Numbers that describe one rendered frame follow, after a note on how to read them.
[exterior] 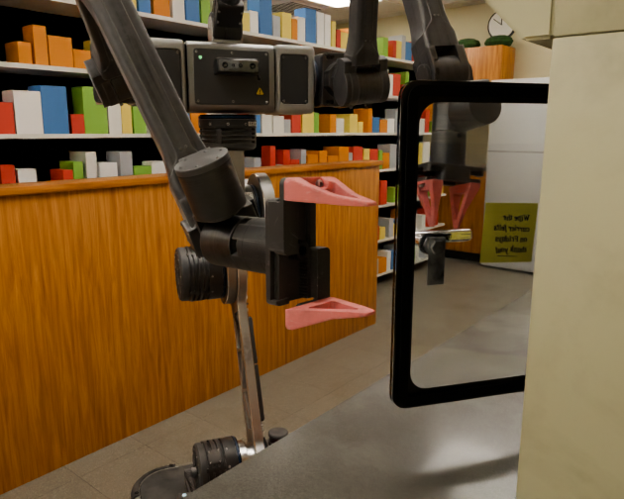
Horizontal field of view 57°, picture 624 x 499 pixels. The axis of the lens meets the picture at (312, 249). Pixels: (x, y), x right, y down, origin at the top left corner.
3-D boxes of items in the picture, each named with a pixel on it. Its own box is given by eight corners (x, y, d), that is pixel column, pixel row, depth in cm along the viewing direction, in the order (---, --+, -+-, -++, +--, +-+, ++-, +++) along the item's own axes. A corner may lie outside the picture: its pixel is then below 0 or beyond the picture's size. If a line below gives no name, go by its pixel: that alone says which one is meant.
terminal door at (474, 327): (592, 381, 80) (623, 85, 72) (391, 410, 72) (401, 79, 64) (587, 379, 81) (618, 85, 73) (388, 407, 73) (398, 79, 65)
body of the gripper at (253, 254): (278, 199, 52) (225, 196, 57) (279, 308, 54) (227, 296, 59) (324, 196, 57) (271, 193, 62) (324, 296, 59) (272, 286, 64)
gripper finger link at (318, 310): (348, 263, 48) (268, 252, 54) (347, 347, 49) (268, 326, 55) (393, 253, 53) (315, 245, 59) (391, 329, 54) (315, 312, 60)
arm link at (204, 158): (253, 214, 72) (188, 243, 70) (220, 128, 67) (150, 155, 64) (286, 246, 62) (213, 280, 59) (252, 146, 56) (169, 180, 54)
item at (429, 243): (445, 284, 68) (447, 238, 67) (428, 286, 68) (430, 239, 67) (437, 280, 70) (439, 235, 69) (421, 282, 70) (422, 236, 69)
